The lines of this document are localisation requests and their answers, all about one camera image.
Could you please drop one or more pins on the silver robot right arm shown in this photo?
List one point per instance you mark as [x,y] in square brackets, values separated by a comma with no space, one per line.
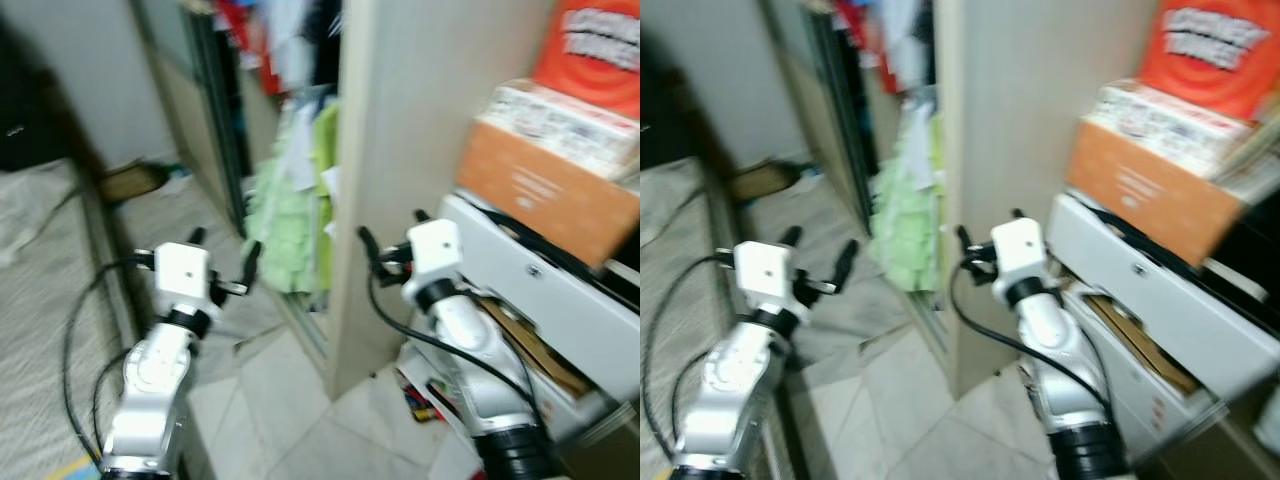
[460,330]
[1050,340]

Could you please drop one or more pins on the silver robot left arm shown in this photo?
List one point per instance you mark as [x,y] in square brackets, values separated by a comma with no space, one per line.
[725,400]
[150,400]

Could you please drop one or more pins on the light green hanging clothes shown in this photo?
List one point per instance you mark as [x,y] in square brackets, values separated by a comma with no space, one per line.
[905,230]
[285,220]

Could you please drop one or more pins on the brown floor mat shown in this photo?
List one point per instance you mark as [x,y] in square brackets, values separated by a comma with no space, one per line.
[762,182]
[130,182]

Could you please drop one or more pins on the beige wooden wardrobe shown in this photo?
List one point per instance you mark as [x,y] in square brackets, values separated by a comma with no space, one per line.
[420,120]
[1030,120]

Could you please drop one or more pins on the orange cardboard box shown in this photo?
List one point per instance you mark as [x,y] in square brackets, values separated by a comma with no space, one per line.
[1140,190]
[540,190]

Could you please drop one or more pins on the grey quilted mattress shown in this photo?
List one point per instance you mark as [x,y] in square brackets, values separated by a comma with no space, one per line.
[40,330]
[670,300]

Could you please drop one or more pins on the small colourful floor toys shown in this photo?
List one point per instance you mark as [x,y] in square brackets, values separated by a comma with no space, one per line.
[420,405]

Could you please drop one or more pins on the white drawer cabinet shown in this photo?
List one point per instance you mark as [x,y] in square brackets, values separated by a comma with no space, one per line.
[560,300]
[1170,300]

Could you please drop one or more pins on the white printed flat box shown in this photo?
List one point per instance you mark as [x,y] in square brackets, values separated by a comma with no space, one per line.
[560,125]
[1160,125]

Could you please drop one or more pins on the red hanging cloth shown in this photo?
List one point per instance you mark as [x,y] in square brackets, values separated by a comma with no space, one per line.
[245,40]
[862,40]

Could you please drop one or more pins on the white hanging cloth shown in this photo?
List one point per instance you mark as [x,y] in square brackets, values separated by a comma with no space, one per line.
[292,40]
[908,40]

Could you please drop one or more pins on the red cartoon print box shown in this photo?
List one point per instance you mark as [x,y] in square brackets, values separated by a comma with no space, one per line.
[1210,75]
[590,80]

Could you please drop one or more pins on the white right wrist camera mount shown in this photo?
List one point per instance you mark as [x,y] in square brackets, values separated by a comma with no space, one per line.
[435,250]
[1020,248]

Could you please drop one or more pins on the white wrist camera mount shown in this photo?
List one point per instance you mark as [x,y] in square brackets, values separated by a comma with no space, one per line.
[182,275]
[765,272]
[435,250]
[1020,248]

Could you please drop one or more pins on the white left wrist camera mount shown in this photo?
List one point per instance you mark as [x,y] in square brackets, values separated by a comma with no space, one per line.
[182,275]
[765,272]

